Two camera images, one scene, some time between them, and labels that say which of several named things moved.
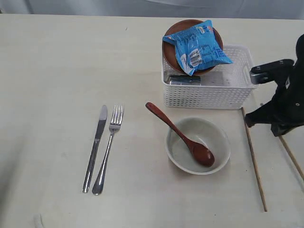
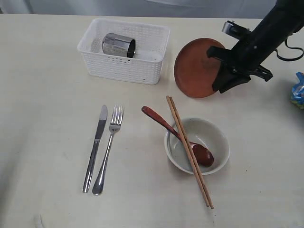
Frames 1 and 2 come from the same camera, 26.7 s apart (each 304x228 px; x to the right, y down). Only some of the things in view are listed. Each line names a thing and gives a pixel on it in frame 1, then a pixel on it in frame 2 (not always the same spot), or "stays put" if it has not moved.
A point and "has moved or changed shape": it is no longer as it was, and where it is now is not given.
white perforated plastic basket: (226, 87) -> (123, 51)
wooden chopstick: (254, 160) -> (187, 150)
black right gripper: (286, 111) -> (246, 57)
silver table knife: (101, 125) stays put
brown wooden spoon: (203, 154) has moved or changed shape
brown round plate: (169, 48) -> (194, 71)
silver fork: (116, 120) stays put
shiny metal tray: (183, 80) -> (115, 44)
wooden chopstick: (291, 156) -> (192, 151)
